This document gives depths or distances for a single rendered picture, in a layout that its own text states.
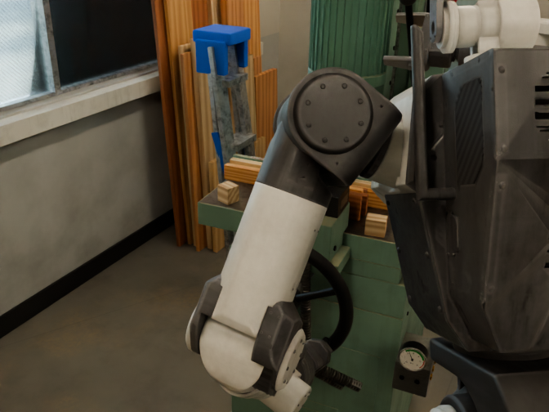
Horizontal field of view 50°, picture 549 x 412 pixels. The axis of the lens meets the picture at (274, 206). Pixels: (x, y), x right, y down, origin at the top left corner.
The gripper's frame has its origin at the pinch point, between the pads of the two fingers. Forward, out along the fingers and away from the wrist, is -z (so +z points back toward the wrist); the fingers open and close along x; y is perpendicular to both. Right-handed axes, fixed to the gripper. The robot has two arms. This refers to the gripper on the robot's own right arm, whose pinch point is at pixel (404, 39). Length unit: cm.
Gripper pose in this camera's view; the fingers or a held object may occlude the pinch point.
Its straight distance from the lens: 124.3
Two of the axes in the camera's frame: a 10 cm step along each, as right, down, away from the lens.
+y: 2.5, 4.0, 8.8
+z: 9.2, 1.9, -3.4
